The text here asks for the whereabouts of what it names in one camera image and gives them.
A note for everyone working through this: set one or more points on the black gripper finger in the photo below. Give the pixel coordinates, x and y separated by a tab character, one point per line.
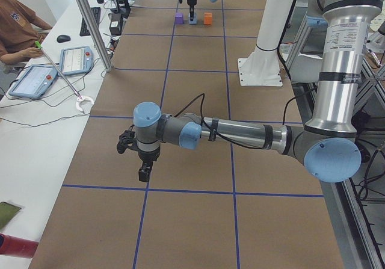
142	173
191	12
147	171

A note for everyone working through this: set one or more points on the blue foam block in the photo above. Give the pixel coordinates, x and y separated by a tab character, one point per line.
194	22

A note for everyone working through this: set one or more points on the purple foam block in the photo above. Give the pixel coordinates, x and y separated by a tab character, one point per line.
179	18

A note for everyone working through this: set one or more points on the orange foam block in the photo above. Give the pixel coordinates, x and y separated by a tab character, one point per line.
207	18

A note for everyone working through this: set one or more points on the black monitor stand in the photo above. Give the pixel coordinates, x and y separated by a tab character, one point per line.
123	7

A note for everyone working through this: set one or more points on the black power adapter box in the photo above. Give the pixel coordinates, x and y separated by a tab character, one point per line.
116	23

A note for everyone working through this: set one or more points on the reacher grabber stick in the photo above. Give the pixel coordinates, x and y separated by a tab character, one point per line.
80	98

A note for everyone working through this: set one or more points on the far blue teach pendant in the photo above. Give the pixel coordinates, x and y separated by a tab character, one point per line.
74	61

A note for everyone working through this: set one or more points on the blue teach pendant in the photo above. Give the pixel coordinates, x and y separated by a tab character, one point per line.
74	61
34	82

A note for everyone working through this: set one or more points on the black computer mouse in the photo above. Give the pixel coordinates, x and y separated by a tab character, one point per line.
63	38

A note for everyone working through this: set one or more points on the near blue teach pendant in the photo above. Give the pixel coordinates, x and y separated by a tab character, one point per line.
34	82

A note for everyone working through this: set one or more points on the dark green cloth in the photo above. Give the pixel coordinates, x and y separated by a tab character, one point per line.
7	212

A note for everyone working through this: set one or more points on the red cylinder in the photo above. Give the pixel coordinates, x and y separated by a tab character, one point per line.
17	247

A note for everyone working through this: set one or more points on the seated person brown shirt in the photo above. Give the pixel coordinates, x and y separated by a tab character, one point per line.
18	36

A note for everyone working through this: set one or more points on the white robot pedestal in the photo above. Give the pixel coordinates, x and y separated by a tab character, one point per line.
261	67

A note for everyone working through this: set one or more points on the aluminium frame post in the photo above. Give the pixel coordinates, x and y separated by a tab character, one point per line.
96	36

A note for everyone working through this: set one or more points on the aluminium side frame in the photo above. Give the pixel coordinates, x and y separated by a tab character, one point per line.
357	205

